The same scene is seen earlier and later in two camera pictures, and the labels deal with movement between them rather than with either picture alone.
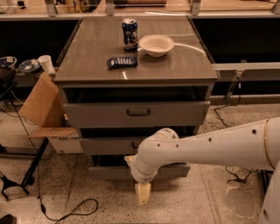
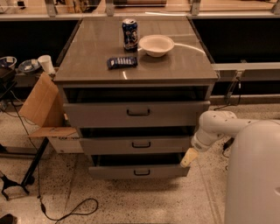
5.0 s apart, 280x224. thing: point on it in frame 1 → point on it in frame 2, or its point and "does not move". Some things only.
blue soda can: x=129 y=32 does not move
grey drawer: x=112 y=145 does not move
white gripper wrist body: x=138 y=174 → x=199 y=143
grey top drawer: x=136 y=113 does not move
